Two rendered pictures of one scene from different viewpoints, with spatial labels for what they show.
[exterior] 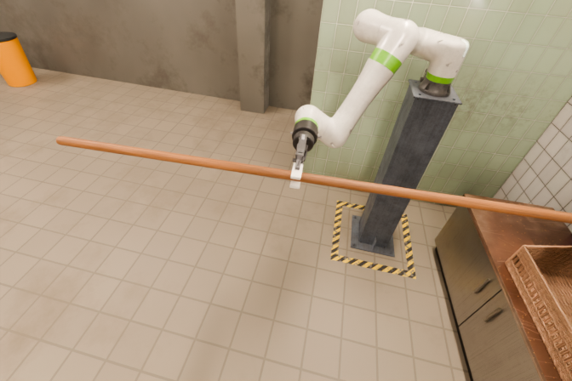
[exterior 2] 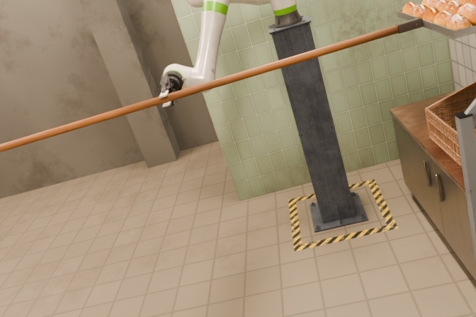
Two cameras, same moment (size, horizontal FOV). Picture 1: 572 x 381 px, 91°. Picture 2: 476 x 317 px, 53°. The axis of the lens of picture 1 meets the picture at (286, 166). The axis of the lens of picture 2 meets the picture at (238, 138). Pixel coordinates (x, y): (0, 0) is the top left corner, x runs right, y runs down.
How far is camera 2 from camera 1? 1.20 m
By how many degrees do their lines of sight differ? 19
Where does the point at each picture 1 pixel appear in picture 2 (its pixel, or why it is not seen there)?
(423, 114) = (287, 44)
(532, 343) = (454, 174)
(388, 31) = not seen: outside the picture
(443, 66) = (278, 0)
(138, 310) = not seen: outside the picture
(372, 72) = (206, 19)
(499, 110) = (388, 24)
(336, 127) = (199, 71)
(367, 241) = (331, 218)
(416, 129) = not seen: hidden behind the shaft
